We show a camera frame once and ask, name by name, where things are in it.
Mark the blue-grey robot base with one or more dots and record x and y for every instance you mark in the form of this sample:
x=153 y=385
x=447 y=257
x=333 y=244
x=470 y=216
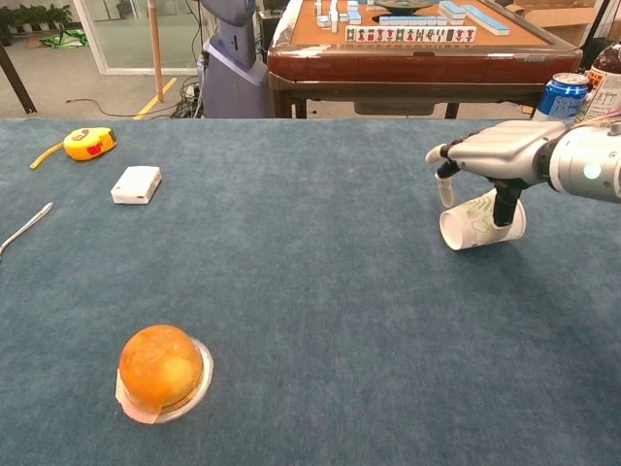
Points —
x=233 y=82

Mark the cardboard box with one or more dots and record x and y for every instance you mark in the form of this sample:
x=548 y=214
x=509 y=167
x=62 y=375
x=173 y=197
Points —
x=558 y=19

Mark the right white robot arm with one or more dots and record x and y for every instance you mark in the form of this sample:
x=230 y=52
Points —
x=592 y=165

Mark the brown mahjong table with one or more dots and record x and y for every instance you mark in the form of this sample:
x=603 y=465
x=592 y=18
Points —
x=412 y=60

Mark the blue table cloth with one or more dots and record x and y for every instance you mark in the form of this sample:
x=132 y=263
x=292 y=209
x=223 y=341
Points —
x=291 y=291

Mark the blue soda can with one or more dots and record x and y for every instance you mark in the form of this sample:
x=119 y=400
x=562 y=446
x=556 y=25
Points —
x=563 y=99

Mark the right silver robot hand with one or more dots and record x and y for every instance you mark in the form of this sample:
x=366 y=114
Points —
x=509 y=145

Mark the metal spoon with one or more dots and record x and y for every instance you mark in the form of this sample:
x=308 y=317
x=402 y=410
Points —
x=29 y=224

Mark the face-up mahjong tile row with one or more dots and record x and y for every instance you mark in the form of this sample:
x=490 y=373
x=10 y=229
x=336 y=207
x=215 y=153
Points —
x=412 y=34

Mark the dark drink bottle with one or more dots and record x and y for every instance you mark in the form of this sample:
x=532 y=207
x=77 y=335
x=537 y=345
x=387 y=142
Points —
x=606 y=82

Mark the small white plastic box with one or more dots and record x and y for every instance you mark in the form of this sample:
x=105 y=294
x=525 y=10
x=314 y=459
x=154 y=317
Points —
x=136 y=184

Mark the green bag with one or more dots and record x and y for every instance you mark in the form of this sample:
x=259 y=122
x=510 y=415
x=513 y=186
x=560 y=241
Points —
x=65 y=39

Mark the white floral paper cup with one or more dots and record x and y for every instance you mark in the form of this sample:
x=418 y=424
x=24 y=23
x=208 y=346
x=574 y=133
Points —
x=473 y=233

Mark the dark slanted table leg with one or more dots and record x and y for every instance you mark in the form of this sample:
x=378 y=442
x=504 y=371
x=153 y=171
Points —
x=17 y=82

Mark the yellow tape measure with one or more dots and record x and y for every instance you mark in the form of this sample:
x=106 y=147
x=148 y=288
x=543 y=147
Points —
x=89 y=143

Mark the blue-backed mahjong tile row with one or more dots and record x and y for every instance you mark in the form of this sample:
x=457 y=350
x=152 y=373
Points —
x=485 y=20
x=412 y=20

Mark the glass door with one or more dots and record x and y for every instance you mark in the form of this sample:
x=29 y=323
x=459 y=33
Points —
x=136 y=34

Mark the wooden pole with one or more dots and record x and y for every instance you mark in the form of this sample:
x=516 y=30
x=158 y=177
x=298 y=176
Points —
x=155 y=48

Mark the orange jelly cup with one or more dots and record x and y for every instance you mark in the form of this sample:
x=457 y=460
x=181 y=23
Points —
x=160 y=366

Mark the potted green plants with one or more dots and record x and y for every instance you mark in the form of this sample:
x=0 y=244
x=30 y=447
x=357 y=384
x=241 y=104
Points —
x=34 y=17

